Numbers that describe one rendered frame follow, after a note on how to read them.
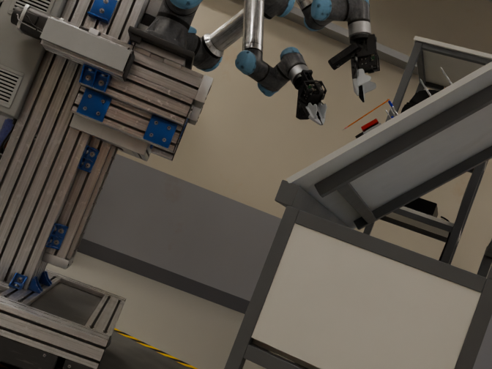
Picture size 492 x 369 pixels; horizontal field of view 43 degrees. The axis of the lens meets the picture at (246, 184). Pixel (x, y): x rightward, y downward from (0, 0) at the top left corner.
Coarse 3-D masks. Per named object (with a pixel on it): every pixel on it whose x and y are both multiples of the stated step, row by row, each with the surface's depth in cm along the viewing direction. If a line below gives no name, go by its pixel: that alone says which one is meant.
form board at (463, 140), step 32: (448, 96) 174; (384, 128) 175; (448, 128) 205; (480, 128) 225; (320, 160) 179; (352, 160) 188; (416, 160) 225; (448, 160) 250; (384, 192) 249; (352, 224) 279
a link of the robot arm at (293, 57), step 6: (288, 48) 230; (294, 48) 230; (282, 54) 231; (288, 54) 228; (294, 54) 228; (300, 54) 229; (282, 60) 230; (288, 60) 227; (294, 60) 226; (300, 60) 226; (282, 66) 229; (288, 66) 226; (288, 72) 226
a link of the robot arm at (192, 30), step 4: (192, 28) 259; (188, 32) 258; (192, 32) 259; (196, 32) 263; (188, 36) 259; (192, 36) 260; (196, 36) 264; (188, 40) 259; (192, 40) 260; (196, 40) 262; (200, 40) 264; (188, 44) 260; (192, 44) 261; (196, 44) 262; (200, 44) 264; (188, 48) 260; (192, 48) 261; (196, 48) 263; (196, 52) 263
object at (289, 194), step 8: (280, 184) 181; (288, 184) 180; (296, 184) 180; (280, 192) 181; (288, 192) 180; (296, 192) 179; (304, 192) 186; (280, 200) 180; (288, 200) 179; (296, 200) 181; (304, 200) 189; (312, 200) 198; (296, 208) 184; (304, 208) 192; (312, 208) 201; (320, 208) 211; (320, 216) 215; (328, 216) 226; (336, 216) 239; (344, 224) 258
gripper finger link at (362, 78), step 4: (360, 72) 206; (364, 72) 205; (360, 76) 205; (364, 76) 204; (368, 76) 204; (352, 80) 205; (356, 80) 204; (360, 80) 204; (364, 80) 204; (368, 80) 203; (356, 84) 204; (360, 84) 204; (356, 88) 204; (356, 92) 204
